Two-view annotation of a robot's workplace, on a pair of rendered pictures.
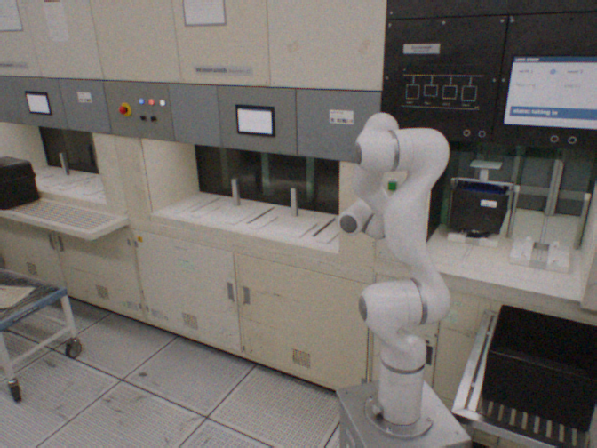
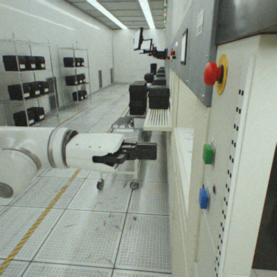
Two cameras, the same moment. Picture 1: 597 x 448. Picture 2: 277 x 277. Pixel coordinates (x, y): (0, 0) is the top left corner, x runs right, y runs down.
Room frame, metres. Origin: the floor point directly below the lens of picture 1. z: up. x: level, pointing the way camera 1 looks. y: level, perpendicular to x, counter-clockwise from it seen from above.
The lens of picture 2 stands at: (1.48, -0.70, 1.37)
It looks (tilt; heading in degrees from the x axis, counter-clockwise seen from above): 19 degrees down; 66
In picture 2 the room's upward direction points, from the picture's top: straight up
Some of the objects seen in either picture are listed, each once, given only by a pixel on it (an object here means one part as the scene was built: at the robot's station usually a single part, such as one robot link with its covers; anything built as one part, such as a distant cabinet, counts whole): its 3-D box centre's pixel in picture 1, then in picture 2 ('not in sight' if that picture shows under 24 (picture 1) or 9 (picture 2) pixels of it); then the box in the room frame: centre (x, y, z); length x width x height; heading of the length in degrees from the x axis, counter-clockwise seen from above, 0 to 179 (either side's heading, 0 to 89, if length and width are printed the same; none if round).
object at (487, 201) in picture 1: (481, 197); not in sight; (1.99, -0.83, 1.06); 0.24 x 0.20 x 0.32; 61
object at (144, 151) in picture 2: not in sight; (139, 153); (1.64, -0.33, 1.20); 0.07 x 0.03 x 0.03; 151
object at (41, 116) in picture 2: not in sight; (35, 114); (1.36, 4.35, 0.31); 0.30 x 0.28 x 0.26; 59
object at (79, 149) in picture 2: not in sight; (94, 149); (1.57, -0.27, 1.20); 0.11 x 0.10 x 0.07; 151
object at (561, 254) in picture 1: (539, 253); not in sight; (1.76, -1.01, 0.89); 0.22 x 0.21 x 0.04; 151
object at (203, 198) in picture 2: not in sight; (204, 198); (1.77, -0.38, 1.10); 0.03 x 0.02 x 0.03; 61
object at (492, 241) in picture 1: (476, 232); not in sight; (1.99, -0.83, 0.89); 0.22 x 0.21 x 0.04; 151
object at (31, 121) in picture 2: not in sight; (24, 118); (1.17, 4.02, 0.31); 0.30 x 0.28 x 0.26; 59
